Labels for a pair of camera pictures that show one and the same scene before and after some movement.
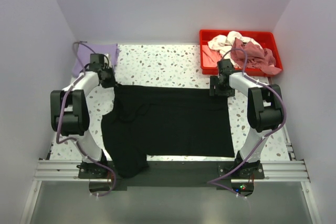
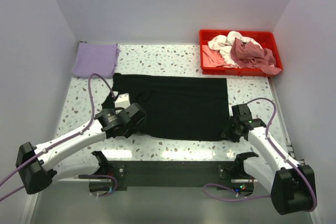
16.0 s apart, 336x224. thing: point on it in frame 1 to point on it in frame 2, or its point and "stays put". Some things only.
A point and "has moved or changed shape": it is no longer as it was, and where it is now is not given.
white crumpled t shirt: [223, 43] stays put
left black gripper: [113, 83] to [132, 129]
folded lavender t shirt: [83, 53] stays put
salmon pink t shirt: [210, 57] stays put
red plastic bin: [266, 39] stays put
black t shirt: [146, 120] has moved or changed shape
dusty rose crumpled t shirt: [257, 57] stays put
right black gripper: [214, 81] to [227, 134]
